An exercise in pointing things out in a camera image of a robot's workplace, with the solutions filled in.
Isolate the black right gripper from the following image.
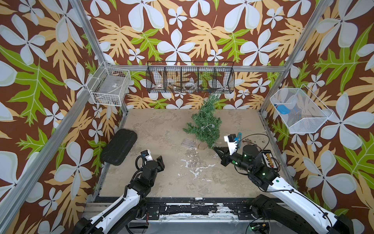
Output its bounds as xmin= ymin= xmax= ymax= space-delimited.
xmin=213 ymin=147 xmax=254 ymax=175

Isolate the small green christmas tree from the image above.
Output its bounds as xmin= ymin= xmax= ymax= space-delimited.
xmin=183 ymin=95 xmax=222 ymax=149

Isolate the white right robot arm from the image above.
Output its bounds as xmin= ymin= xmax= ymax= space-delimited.
xmin=214 ymin=142 xmax=354 ymax=234

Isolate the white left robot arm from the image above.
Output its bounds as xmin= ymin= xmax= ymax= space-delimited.
xmin=73 ymin=150 xmax=231 ymax=234

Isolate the clear plastic battery box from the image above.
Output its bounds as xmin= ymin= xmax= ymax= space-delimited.
xmin=182 ymin=138 xmax=195 ymax=148

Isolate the black oval case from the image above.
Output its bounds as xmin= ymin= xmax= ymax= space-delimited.
xmin=101 ymin=129 xmax=137 ymax=166

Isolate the black tray with parts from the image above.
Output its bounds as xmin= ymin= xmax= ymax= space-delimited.
xmin=262 ymin=150 xmax=280 ymax=172

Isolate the blue object in basket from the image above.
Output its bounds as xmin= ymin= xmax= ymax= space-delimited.
xmin=276 ymin=105 xmax=291 ymax=115

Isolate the small circuit board with leds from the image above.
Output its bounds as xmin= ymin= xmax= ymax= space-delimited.
xmin=246 ymin=223 xmax=270 ymax=234

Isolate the white hexagonal mesh basket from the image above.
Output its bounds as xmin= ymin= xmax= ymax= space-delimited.
xmin=270 ymin=85 xmax=333 ymax=135

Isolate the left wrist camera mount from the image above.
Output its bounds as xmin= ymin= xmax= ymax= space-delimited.
xmin=141 ymin=150 xmax=153 ymax=162

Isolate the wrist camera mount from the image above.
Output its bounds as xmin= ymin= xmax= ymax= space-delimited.
xmin=224 ymin=134 xmax=239 ymax=156
xmin=141 ymin=150 xmax=153 ymax=162

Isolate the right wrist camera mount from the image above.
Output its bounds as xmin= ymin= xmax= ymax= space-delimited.
xmin=224 ymin=134 xmax=239 ymax=156

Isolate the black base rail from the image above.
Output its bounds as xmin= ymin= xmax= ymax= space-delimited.
xmin=93 ymin=196 xmax=264 ymax=220

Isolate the black wire wall basket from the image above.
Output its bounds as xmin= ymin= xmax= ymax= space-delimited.
xmin=145 ymin=61 xmax=235 ymax=94

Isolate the white square wire basket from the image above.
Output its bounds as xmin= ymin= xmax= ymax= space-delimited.
xmin=88 ymin=65 xmax=131 ymax=107

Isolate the left aluminium frame post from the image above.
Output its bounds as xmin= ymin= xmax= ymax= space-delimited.
xmin=69 ymin=1 xmax=128 ymax=115

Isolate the vertical aluminium frame post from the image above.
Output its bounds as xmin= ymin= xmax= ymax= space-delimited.
xmin=259 ymin=0 xmax=331 ymax=114

